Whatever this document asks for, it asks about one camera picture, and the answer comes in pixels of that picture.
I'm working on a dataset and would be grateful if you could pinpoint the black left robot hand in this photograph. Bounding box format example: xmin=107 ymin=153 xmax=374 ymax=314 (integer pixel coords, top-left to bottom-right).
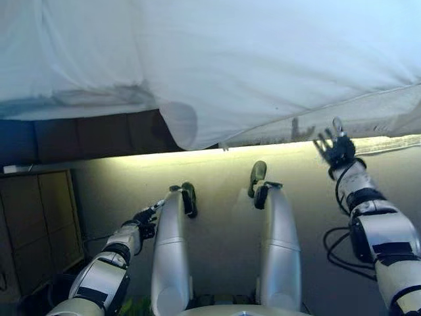
xmin=122 ymin=199 xmax=165 ymax=240

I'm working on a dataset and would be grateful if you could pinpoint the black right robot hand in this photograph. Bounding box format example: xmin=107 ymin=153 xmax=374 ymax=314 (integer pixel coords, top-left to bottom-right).
xmin=312 ymin=117 xmax=357 ymax=167

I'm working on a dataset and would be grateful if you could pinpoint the white duvet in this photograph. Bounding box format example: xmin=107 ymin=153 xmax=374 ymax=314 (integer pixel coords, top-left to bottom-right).
xmin=137 ymin=0 xmax=421 ymax=151

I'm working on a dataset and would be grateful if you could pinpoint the silver left robot leg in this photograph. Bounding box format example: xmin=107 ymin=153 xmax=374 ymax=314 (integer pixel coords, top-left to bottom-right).
xmin=149 ymin=189 xmax=193 ymax=316

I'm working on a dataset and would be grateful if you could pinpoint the silver robot leg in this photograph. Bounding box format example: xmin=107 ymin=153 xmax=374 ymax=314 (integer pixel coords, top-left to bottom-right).
xmin=149 ymin=189 xmax=193 ymax=316
xmin=259 ymin=182 xmax=302 ymax=312

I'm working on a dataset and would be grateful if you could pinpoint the cream fringed waffle throw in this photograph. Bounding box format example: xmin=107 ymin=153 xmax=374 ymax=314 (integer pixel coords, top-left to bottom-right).
xmin=353 ymin=133 xmax=421 ymax=156

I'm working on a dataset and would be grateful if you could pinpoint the dark left robot foot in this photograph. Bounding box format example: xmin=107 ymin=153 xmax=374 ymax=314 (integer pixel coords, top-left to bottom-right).
xmin=180 ymin=181 xmax=198 ymax=219

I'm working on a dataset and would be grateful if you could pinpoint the dark robot foot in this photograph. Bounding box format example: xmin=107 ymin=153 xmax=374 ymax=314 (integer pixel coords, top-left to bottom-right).
xmin=247 ymin=160 xmax=268 ymax=198
xmin=180 ymin=181 xmax=198 ymax=219

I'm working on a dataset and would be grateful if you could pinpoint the dark right robot foot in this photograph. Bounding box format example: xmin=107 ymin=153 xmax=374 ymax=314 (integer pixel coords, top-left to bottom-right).
xmin=247 ymin=160 xmax=268 ymax=198

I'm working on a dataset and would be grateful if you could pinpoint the wooden nightstand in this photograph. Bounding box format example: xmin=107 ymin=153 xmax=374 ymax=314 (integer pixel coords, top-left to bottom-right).
xmin=0 ymin=169 xmax=85 ymax=297

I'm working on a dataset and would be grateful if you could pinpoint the silver right robot leg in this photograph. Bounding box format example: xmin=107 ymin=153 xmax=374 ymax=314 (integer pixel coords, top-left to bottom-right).
xmin=259 ymin=182 xmax=302 ymax=312

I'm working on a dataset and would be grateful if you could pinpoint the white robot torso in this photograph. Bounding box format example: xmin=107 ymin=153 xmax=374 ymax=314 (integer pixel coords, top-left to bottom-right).
xmin=177 ymin=307 xmax=313 ymax=316

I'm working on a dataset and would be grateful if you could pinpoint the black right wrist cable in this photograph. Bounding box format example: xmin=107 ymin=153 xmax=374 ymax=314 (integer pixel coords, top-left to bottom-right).
xmin=324 ymin=161 xmax=379 ymax=280

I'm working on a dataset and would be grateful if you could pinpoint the dark bed frame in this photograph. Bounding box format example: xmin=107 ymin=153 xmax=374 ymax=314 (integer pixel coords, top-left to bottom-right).
xmin=0 ymin=108 xmax=218 ymax=165

